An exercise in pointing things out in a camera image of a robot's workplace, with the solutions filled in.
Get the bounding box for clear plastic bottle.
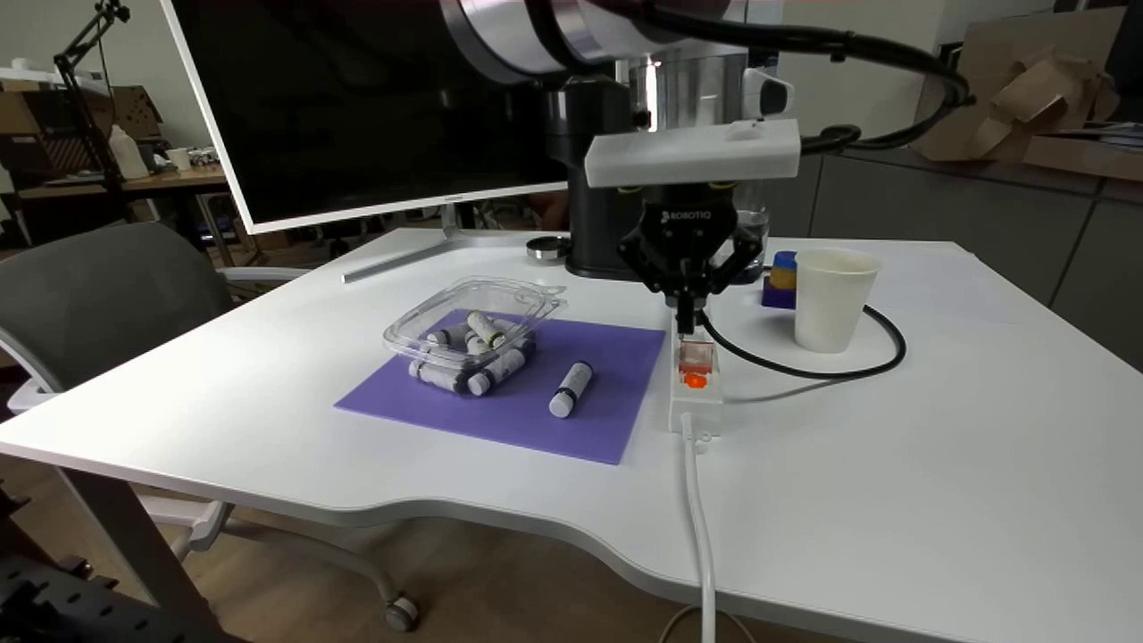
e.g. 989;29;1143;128
732;188;775;271

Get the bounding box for white labelled vial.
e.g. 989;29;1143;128
465;346;530;400
541;358;597;425
417;325;465;358
405;353;472;397
465;308;504;353

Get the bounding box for white paper cup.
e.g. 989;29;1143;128
789;248;886;358

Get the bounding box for black round lid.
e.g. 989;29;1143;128
523;232;576;263

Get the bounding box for blue purple small block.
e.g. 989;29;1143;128
759;247;803;319

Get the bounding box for grey office chair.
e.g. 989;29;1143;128
0;219;428;635

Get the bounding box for clear plastic container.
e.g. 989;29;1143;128
377;277;571;385

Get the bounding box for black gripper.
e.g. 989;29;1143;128
614;179;767;339

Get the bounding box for grey table leg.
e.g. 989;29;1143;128
52;467;226;643

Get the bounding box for black lamp stand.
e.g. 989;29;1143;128
48;0;136;198

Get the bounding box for white power strip orange switches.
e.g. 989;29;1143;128
665;322;729;439

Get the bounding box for black perforated stand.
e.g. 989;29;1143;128
0;482;190;643

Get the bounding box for white framed monitor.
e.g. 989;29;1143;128
155;0;578;286

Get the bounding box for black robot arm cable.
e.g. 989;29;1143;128
614;2;975;160

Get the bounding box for wooden side table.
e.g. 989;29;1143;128
0;160;233;244

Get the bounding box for black box appliance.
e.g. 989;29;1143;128
559;70;655;282

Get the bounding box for purple mat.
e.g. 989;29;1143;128
332;309;667;467

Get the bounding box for white power strip cord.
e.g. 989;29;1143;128
675;425;725;643

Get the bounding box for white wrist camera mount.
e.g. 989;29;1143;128
578;115;806;194

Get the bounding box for brown cardboard boxes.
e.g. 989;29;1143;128
910;2;1129;172

